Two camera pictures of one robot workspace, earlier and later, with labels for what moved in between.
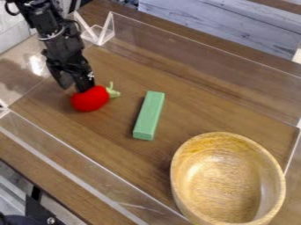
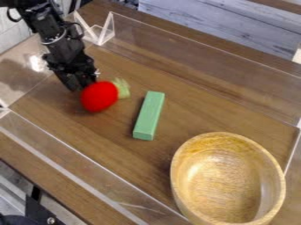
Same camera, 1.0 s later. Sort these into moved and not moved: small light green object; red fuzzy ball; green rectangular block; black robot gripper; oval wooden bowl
Moved: red fuzzy ball; small light green object
Not moved: green rectangular block; black robot gripper; oval wooden bowl
